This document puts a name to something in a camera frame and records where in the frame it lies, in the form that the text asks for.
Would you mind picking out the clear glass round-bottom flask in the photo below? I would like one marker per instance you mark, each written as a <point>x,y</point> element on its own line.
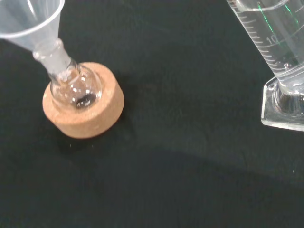
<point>88,83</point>

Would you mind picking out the black bench cloth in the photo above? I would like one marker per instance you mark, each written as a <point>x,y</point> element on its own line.
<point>166,166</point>

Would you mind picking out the clear plastic funnel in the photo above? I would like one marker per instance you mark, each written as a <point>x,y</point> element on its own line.
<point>28,19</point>

